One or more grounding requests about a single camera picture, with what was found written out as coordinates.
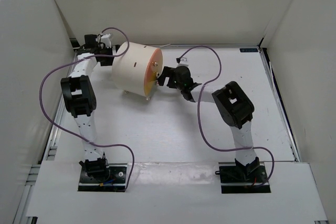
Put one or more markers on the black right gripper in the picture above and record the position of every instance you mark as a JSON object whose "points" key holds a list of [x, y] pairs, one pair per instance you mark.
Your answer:
{"points": [[167, 72]]}

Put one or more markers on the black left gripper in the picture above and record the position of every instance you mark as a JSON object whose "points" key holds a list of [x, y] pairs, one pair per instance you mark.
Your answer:
{"points": [[105, 48]]}

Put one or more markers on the pink top drawer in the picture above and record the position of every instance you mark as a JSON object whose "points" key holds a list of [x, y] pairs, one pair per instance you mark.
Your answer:
{"points": [[155, 64]]}

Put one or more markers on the yellow drawer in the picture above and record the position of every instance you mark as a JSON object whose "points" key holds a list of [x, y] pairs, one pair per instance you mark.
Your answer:
{"points": [[151, 79]]}

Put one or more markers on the cream cylindrical drawer organizer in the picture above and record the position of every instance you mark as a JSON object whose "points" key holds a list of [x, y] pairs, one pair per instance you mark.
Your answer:
{"points": [[129, 69]]}

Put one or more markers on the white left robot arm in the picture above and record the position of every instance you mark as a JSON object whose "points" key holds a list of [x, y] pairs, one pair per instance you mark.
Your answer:
{"points": [[80, 101]]}

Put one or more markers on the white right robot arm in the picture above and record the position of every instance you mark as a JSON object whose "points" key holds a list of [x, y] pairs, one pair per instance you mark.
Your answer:
{"points": [[234, 106]]}

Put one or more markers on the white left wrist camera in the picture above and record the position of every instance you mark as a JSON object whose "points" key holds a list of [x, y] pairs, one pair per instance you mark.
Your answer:
{"points": [[105, 40]]}

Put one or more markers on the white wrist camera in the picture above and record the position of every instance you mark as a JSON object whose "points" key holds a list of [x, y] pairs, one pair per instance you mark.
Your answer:
{"points": [[182, 61], [105, 40]]}

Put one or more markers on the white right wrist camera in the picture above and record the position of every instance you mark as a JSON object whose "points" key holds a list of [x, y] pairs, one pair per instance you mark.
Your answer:
{"points": [[182, 61]]}

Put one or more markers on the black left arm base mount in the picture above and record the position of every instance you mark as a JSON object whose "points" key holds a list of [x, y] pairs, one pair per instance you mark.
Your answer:
{"points": [[114, 181]]}

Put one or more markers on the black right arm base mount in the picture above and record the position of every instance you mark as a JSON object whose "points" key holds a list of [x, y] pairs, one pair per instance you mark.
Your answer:
{"points": [[232, 180]]}

